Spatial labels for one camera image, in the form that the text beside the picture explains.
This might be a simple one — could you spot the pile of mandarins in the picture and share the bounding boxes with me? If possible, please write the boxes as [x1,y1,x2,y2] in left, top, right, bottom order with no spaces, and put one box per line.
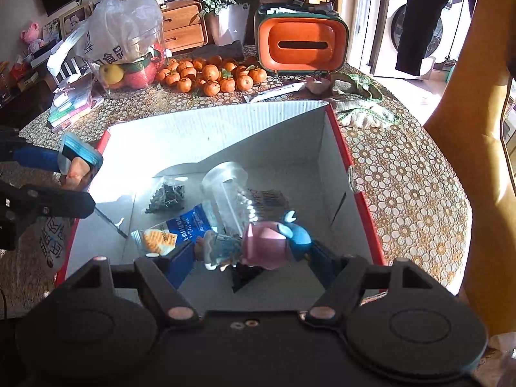
[155,54,269,98]

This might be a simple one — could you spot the floral lace desktop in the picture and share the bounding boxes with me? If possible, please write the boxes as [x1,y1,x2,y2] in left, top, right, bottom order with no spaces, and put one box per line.
[0,44,473,320]

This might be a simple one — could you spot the clear bag of black screws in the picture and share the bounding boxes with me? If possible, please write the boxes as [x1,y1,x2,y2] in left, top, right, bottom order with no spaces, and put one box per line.
[144,175,188,214]

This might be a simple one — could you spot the pink plush bear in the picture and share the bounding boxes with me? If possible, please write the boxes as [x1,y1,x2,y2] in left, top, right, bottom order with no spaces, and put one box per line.
[20,21,45,54]

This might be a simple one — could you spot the pink small dish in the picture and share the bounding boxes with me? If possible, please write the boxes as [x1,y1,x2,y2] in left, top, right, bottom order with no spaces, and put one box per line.
[303,74,334,94]

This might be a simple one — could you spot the white plastic bag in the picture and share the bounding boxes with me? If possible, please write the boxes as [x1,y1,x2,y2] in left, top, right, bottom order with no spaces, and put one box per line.
[45,0,175,78]

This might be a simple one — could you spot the orange green tissue box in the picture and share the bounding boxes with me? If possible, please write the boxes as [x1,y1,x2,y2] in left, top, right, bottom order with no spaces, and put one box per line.
[253,2,350,76]

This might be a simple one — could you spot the white printed packet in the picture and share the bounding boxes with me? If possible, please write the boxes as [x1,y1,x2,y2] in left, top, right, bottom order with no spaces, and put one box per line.
[37,215,80,273]

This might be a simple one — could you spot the black glossy packet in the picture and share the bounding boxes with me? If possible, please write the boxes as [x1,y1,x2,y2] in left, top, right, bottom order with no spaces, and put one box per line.
[231,263,263,293]

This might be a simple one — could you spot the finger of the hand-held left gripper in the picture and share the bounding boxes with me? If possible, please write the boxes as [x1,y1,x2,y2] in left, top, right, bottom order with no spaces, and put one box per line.
[0,127,62,173]
[0,180,96,221]

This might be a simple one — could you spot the yellow apple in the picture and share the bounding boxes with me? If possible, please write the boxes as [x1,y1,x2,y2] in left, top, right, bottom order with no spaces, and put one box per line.
[99,63,125,86]

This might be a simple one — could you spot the small green houseplant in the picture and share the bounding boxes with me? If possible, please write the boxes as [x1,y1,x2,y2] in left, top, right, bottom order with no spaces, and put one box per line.
[199,0,239,19]

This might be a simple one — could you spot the white washing machine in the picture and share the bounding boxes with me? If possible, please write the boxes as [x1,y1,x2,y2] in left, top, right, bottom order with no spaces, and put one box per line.
[370,0,473,80]

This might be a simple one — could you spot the cream photo frame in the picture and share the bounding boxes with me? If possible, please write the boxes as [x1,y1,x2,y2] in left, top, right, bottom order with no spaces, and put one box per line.
[59,5,90,34]

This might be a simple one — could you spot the clear cotton swab bag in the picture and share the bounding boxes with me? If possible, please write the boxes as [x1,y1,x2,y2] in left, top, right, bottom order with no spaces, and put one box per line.
[200,161,292,237]

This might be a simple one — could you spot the yellow chair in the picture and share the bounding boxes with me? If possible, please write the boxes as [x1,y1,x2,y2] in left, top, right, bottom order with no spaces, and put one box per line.
[422,0,516,340]

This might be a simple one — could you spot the white long packet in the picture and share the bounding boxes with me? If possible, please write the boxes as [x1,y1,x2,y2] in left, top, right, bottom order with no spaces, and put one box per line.
[243,81,308,104]

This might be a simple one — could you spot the blue cracker packet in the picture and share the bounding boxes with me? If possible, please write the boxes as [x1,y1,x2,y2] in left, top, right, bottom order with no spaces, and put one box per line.
[131,203,211,290]

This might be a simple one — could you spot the red cardboard box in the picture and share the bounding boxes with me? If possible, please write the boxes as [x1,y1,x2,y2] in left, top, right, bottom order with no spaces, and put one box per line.
[54,101,386,292]

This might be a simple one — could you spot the fruit peel scraps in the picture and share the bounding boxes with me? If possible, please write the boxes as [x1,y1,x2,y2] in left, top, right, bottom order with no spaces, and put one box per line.
[330,72,401,130]

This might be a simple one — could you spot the white flat box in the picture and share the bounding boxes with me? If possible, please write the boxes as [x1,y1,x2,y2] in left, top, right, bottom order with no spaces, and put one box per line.
[27,45,62,68]

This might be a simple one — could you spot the red netted fruit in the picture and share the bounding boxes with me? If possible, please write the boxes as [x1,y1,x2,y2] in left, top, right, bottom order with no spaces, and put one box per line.
[121,60,159,90]

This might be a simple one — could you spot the pink blue toy figure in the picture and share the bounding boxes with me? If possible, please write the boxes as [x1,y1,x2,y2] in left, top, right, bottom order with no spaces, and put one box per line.
[195,209,314,272]

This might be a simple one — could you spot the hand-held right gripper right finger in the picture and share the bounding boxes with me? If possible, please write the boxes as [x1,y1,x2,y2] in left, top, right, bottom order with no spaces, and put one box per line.
[302,242,439,325]

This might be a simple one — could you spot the wooden drawer cabinet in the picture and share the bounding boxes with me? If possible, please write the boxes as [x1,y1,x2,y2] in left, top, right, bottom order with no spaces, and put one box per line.
[160,0,209,54]

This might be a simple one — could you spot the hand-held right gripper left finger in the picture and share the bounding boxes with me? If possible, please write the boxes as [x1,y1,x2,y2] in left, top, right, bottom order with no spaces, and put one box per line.
[64,237,202,325]

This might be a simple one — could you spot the blue clear blister pack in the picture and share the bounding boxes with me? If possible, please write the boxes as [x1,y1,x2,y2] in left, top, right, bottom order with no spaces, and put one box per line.
[57,132,104,193]

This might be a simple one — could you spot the stack of clear plastic cases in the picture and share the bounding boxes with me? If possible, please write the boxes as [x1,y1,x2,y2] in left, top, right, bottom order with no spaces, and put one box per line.
[47,74,104,132]

